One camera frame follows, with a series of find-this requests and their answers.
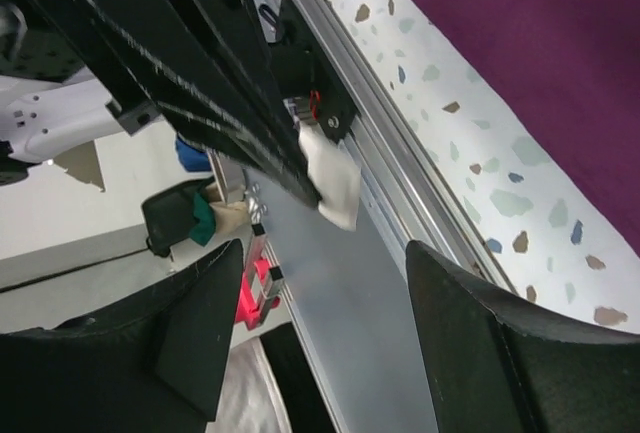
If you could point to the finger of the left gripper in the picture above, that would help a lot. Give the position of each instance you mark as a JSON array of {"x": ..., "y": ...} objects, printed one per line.
[
  {"x": 242, "y": 53},
  {"x": 155, "y": 58}
]

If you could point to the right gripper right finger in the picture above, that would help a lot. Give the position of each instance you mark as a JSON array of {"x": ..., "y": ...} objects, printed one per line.
[{"x": 496, "y": 362}]

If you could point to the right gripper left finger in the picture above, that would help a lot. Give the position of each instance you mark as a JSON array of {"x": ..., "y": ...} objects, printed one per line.
[{"x": 153, "y": 361}]

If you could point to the white strip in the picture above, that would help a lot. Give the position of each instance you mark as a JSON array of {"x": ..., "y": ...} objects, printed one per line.
[{"x": 336, "y": 177}]

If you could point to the purple cloth mat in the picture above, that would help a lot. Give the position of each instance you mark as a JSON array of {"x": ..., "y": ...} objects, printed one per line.
[{"x": 569, "y": 70}]

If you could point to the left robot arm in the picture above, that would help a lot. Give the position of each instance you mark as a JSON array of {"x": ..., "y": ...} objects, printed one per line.
[{"x": 42, "y": 119}]

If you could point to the pink plastic clamp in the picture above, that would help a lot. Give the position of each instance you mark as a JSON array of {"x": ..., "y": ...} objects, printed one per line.
[{"x": 261, "y": 287}]

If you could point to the black bag with cloths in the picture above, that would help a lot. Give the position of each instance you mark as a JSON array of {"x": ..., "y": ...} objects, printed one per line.
[{"x": 169, "y": 215}]

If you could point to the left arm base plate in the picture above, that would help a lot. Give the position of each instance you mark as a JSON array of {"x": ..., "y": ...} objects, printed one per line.
[{"x": 305, "y": 73}]

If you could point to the aluminium rail frame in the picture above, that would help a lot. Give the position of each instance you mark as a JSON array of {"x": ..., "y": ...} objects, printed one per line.
[{"x": 346, "y": 292}]

